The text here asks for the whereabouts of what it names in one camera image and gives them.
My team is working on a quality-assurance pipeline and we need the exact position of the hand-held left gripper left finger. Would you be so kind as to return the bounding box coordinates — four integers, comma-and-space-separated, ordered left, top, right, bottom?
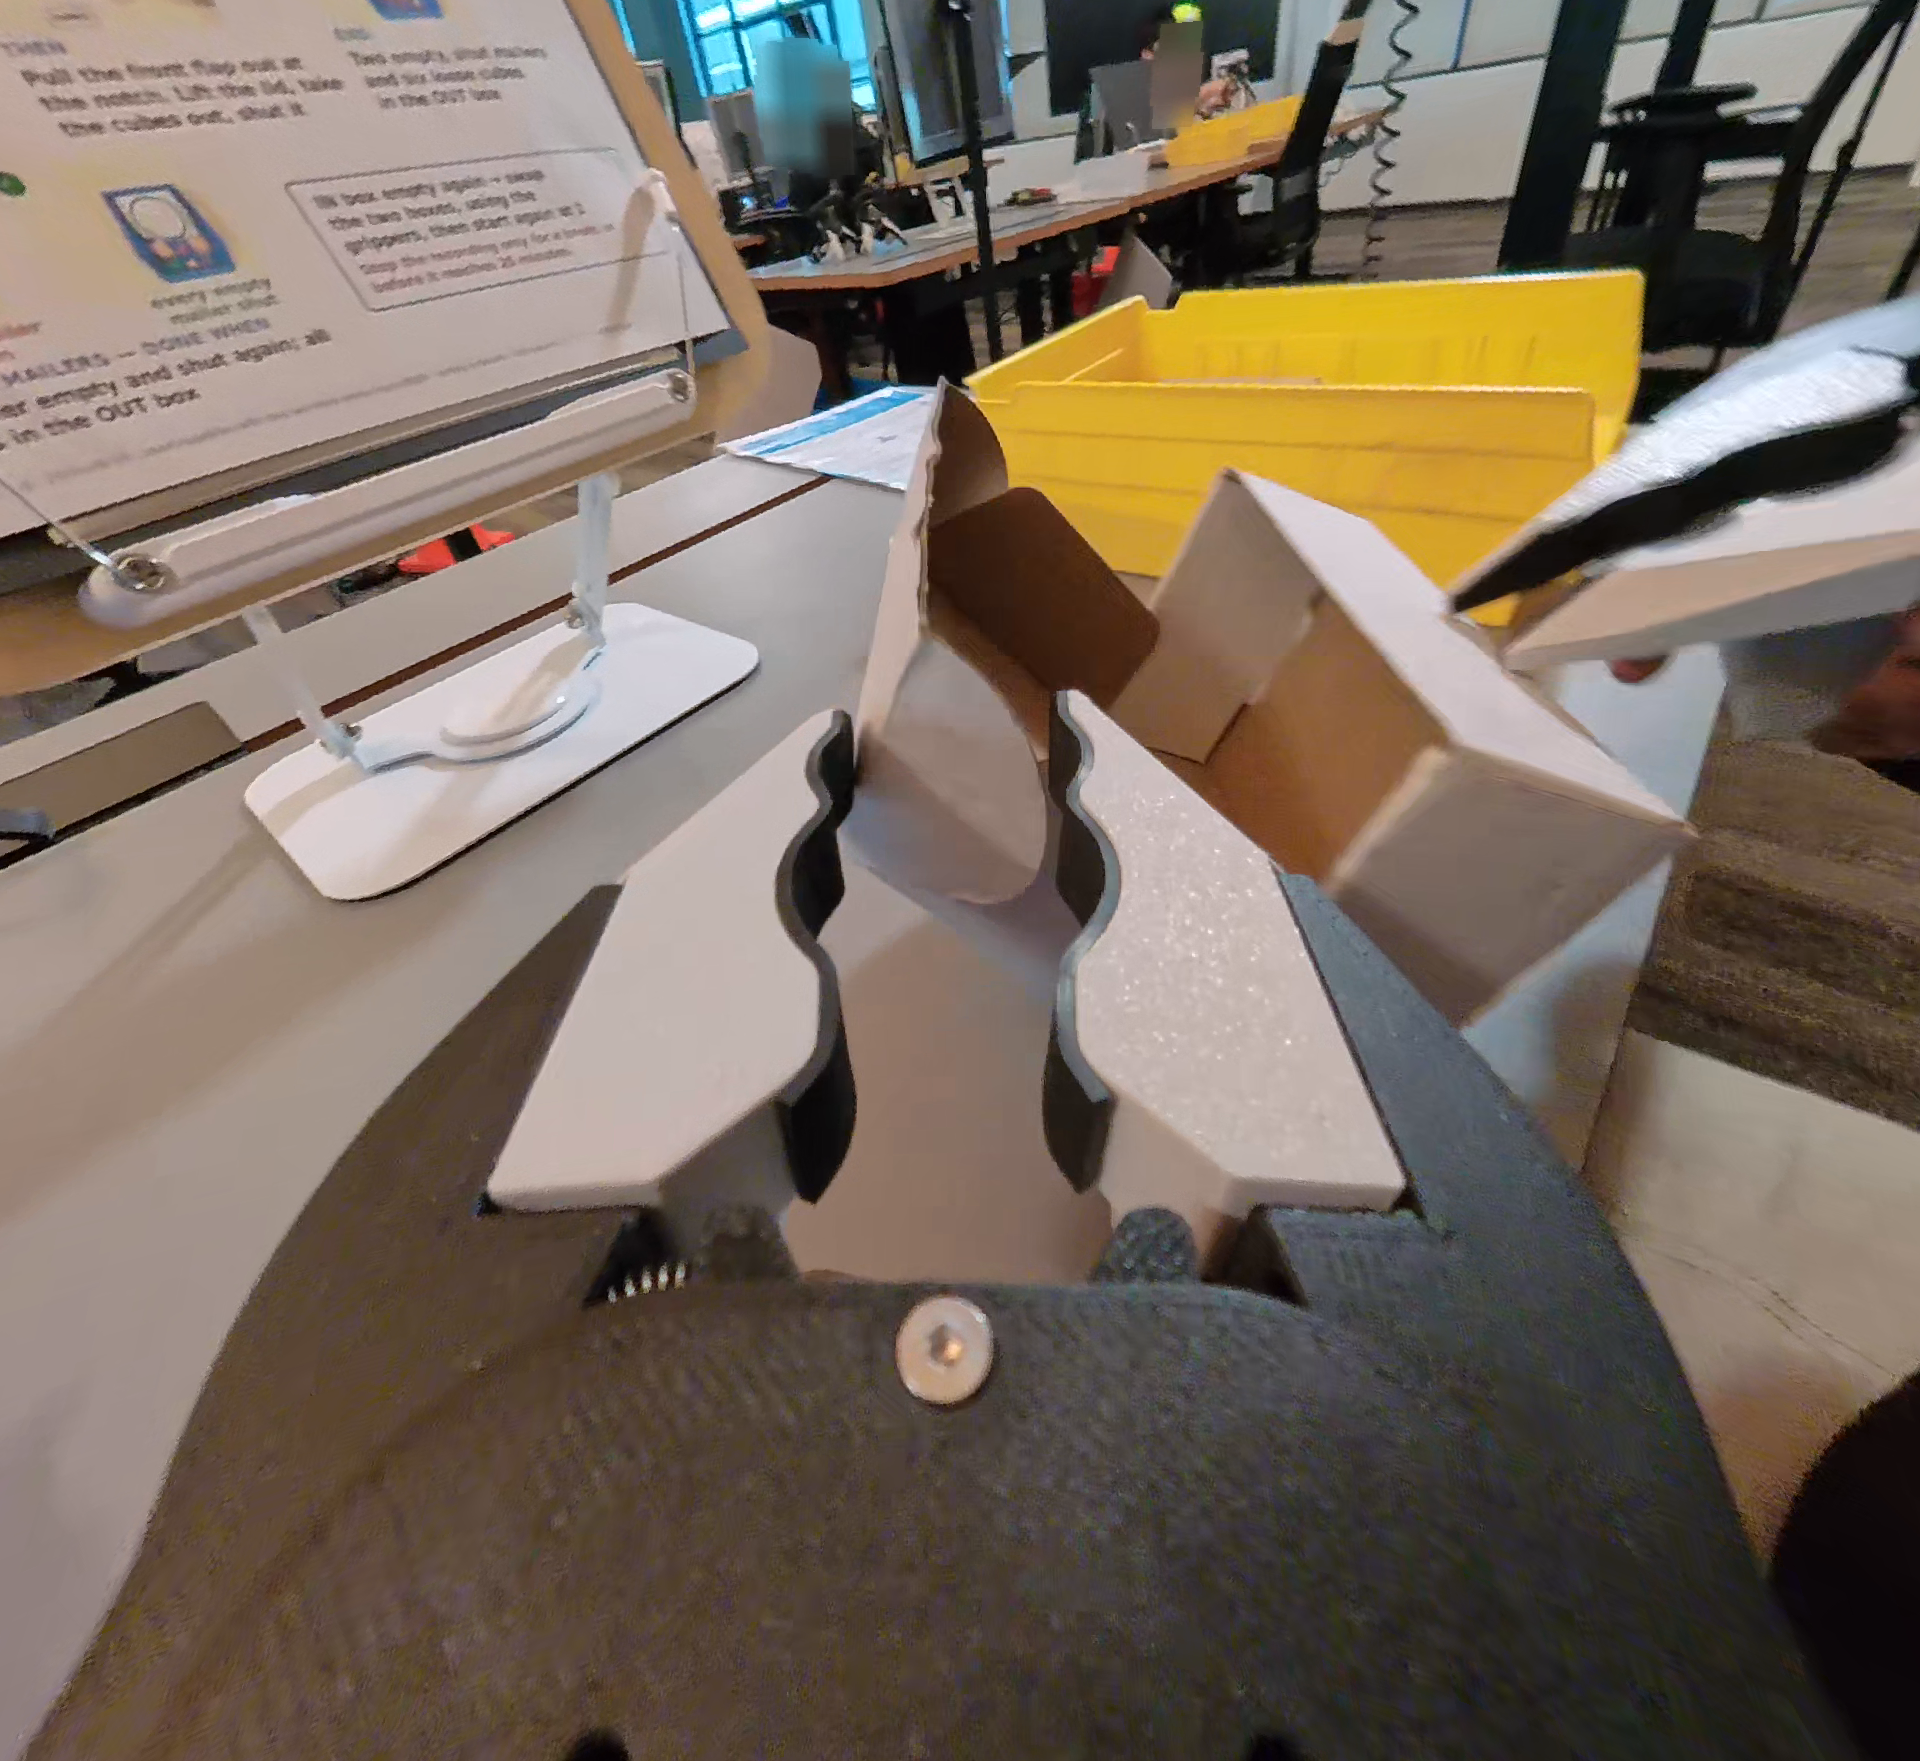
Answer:
485, 710, 860, 1214

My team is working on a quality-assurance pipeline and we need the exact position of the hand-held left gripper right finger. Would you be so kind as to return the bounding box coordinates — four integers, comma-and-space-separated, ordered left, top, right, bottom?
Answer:
1044, 689, 1416, 1270

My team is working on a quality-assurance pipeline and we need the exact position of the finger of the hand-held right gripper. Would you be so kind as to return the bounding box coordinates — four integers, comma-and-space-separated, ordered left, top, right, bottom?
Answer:
1446, 295, 1920, 615
1501, 497, 1920, 671

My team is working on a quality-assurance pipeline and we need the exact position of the white cardboard mailer box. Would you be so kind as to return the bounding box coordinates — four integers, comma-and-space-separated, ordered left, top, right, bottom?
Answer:
851, 376, 1699, 1030

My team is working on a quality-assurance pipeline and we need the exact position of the grey desk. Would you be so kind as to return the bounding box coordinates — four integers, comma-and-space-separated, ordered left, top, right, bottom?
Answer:
0, 447, 1731, 1761

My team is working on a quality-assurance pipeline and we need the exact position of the person's right hand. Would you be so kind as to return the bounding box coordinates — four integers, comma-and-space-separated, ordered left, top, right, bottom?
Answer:
1806, 609, 1920, 762

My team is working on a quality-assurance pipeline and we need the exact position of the black stool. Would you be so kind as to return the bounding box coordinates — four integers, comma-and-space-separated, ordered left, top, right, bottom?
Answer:
1563, 78, 1805, 363

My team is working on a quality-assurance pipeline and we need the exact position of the white document stand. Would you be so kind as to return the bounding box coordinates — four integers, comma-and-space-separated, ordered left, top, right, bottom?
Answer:
0, 0, 777, 902

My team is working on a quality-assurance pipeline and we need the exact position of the black office chair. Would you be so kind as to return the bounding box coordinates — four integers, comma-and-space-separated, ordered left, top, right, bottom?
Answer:
1226, 0, 1408, 286

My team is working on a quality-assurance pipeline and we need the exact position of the small yellow plastic bin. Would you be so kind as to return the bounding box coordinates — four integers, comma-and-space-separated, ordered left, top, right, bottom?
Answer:
1165, 93, 1307, 167

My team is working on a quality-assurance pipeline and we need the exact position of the laminated sheet with blue strip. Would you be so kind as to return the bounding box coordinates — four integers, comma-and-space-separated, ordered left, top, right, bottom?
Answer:
722, 383, 936, 491

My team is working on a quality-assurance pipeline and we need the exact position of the person's black sweater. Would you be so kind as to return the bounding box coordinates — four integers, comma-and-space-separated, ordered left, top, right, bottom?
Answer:
1771, 1371, 1920, 1761

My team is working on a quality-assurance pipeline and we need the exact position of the wooden top work table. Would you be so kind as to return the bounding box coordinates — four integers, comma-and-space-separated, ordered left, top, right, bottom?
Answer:
745, 109, 1389, 300

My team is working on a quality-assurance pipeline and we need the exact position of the printed instruction sheet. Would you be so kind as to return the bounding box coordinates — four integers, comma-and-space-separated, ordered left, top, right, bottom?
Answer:
0, 0, 731, 543

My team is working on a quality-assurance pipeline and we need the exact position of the computer monitor on stand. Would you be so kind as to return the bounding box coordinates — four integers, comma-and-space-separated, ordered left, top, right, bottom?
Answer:
851, 0, 1017, 367

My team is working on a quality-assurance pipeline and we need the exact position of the dark frame standing desk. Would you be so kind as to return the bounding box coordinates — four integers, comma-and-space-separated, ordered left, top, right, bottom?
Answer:
1400, 0, 1774, 271

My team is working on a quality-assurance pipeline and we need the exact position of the black coiled cable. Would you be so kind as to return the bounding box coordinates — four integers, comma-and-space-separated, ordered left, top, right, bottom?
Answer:
1358, 0, 1429, 281

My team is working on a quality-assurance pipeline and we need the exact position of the dark desk cable hatch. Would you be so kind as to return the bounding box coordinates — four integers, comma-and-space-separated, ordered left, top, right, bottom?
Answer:
0, 700, 246, 872

